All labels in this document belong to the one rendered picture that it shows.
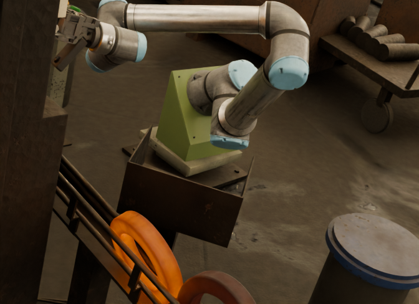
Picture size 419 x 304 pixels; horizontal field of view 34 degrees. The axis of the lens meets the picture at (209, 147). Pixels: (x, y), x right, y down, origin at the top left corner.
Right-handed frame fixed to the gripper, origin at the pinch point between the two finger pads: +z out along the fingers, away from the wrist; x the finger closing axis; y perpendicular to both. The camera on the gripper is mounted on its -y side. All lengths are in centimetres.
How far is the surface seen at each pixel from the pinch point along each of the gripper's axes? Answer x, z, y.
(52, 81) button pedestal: -66, -45, -30
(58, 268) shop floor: 3, -31, -73
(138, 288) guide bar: 87, 3, -27
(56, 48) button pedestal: -64, -41, -16
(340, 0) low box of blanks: -106, -223, 40
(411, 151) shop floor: -35, -243, -23
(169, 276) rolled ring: 94, 4, -20
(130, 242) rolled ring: 79, 3, -22
